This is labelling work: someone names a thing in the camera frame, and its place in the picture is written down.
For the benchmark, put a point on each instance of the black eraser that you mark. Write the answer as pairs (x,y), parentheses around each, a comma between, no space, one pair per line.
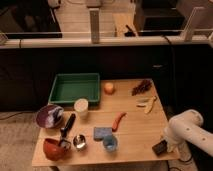
(160,147)

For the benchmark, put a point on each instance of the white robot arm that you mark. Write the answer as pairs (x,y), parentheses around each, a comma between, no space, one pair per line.
(187,126)

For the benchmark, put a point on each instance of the orange fruit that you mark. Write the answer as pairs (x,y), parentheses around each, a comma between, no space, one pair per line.
(109,88)

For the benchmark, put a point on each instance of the orange carrot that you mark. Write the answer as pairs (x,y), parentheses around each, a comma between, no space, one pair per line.
(117,121)

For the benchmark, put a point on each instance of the white cup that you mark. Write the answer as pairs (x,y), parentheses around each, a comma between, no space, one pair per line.
(81,107)

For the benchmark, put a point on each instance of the purple grape bunch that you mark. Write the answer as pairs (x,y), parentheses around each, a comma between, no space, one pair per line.
(144,86)

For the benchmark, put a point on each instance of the green plastic tray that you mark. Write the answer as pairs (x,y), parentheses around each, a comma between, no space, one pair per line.
(67,88)

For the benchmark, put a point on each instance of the yellow banana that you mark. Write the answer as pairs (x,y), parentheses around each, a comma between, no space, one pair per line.
(147,103)

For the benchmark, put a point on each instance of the blue sponge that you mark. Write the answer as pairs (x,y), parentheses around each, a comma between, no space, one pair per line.
(100,132)

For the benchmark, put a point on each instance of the blue glass cup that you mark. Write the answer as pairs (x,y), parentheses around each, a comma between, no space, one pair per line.
(110,143)

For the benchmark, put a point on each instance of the black object on far desk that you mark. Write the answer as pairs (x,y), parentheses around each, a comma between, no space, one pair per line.
(129,32)

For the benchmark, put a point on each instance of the small metal cup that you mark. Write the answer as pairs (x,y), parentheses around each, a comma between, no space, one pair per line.
(79,142)

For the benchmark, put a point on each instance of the purple white bowl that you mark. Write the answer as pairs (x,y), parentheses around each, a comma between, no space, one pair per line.
(49,116)

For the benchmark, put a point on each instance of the red bowl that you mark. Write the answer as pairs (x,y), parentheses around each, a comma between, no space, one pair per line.
(55,150)

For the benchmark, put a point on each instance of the black handled tool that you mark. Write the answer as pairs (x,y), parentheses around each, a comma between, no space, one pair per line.
(68,126)

